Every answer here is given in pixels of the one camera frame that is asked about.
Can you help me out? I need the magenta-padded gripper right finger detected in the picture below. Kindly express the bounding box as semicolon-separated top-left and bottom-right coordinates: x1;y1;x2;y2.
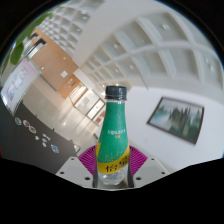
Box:
126;145;170;190

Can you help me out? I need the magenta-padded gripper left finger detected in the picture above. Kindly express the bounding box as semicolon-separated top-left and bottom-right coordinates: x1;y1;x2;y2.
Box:
54;144;101;190

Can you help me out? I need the green drink bottle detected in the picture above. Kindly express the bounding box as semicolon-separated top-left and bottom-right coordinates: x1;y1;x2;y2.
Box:
94;85;132;187

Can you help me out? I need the blue rectangular sticker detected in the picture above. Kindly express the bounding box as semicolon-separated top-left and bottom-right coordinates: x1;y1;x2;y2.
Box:
50;143;61;155

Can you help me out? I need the framed landscape painting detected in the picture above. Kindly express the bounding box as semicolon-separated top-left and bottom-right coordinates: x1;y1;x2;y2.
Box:
146;96;205;145

